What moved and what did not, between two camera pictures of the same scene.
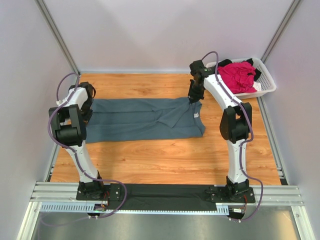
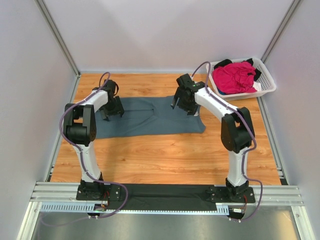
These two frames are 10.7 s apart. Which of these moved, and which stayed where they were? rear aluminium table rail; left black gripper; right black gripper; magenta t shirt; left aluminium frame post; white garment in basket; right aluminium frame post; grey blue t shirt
Moved: grey blue t shirt; right black gripper; left black gripper
Stayed: right aluminium frame post; magenta t shirt; left aluminium frame post; rear aluminium table rail; white garment in basket
